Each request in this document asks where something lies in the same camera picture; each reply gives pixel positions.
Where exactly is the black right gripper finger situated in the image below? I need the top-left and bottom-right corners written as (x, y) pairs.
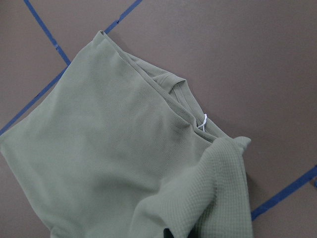
top-left (163, 228), bottom-right (173, 238)

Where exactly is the olive green long-sleeve shirt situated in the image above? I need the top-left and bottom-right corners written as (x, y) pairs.
top-left (0, 31), bottom-right (253, 238)

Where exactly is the white neck tag string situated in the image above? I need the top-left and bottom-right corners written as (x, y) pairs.
top-left (197, 113), bottom-right (208, 132)

